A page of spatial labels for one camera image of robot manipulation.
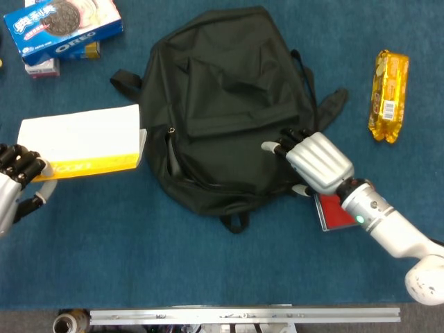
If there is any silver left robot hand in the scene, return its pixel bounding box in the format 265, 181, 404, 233
0, 142, 58, 239

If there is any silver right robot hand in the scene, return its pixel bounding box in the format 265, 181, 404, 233
260, 128, 355, 198

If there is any blue Oreo cookie box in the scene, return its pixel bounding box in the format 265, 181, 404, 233
3, 0, 124, 67

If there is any red ink pad case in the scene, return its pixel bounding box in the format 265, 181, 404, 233
314, 192, 365, 232

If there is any black fabric backpack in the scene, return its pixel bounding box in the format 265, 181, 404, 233
109, 6, 350, 234

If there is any brown tape roll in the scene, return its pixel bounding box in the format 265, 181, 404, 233
52, 309, 90, 333

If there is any aluminium profile rail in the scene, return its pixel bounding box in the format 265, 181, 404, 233
89, 307, 402, 326

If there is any small white pink box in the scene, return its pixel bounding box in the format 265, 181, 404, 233
23, 57, 60, 79

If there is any white yellow Lexicon book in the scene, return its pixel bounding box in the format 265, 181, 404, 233
16, 103, 148, 183

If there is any gold foil snack pack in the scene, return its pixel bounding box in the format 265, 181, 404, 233
367, 49, 410, 145

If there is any blue felt table cover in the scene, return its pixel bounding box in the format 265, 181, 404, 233
0, 0, 444, 309

